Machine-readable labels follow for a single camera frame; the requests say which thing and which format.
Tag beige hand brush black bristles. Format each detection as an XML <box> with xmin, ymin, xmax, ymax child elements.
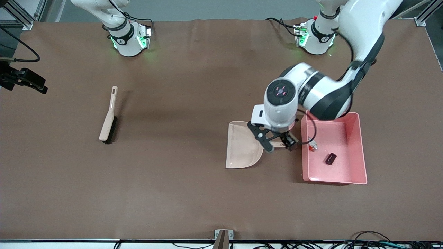
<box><xmin>99</xmin><ymin>86</ymin><xmax>118</xmax><ymax>145</ymax></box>

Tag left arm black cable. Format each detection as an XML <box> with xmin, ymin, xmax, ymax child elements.
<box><xmin>298</xmin><ymin>29</ymin><xmax>385</xmax><ymax>146</ymax></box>

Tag base black cable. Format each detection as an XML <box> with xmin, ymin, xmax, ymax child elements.
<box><xmin>266</xmin><ymin>17</ymin><xmax>299</xmax><ymax>37</ymax></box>
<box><xmin>104</xmin><ymin>0</ymin><xmax>153</xmax><ymax>33</ymax></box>

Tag grey metal bracket plate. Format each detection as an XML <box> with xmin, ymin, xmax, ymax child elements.
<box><xmin>214</xmin><ymin>229</ymin><xmax>234</xmax><ymax>249</ymax></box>

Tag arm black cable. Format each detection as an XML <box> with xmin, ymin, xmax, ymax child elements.
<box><xmin>0</xmin><ymin>26</ymin><xmax>41</xmax><ymax>63</ymax></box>
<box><xmin>298</xmin><ymin>29</ymin><xmax>385</xmax><ymax>146</ymax></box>

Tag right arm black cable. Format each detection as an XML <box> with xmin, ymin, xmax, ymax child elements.
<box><xmin>0</xmin><ymin>26</ymin><xmax>41</xmax><ymax>63</ymax></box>

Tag aluminium frame profile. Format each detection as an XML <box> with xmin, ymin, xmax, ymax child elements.
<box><xmin>0</xmin><ymin>0</ymin><xmax>47</xmax><ymax>30</ymax></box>
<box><xmin>414</xmin><ymin>0</ymin><xmax>443</xmax><ymax>27</ymax></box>

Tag looped black cable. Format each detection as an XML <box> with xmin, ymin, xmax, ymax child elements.
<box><xmin>351</xmin><ymin>231</ymin><xmax>393</xmax><ymax>244</ymax></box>

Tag brown table cover sheet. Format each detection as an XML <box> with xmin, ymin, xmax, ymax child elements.
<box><xmin>0</xmin><ymin>19</ymin><xmax>443</xmax><ymax>241</ymax></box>

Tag beige plastic dustpan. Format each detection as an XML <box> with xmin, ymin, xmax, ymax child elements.
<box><xmin>226</xmin><ymin>121</ymin><xmax>295</xmax><ymax>169</ymax></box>

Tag left base black cable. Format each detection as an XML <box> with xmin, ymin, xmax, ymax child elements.
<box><xmin>266</xmin><ymin>17</ymin><xmax>299</xmax><ymax>37</ymax></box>

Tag right base black cable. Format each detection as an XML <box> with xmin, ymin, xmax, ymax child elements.
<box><xmin>104</xmin><ymin>0</ymin><xmax>153</xmax><ymax>33</ymax></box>

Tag pink plastic bin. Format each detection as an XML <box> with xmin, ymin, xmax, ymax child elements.
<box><xmin>301</xmin><ymin>110</ymin><xmax>368</xmax><ymax>185</ymax></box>

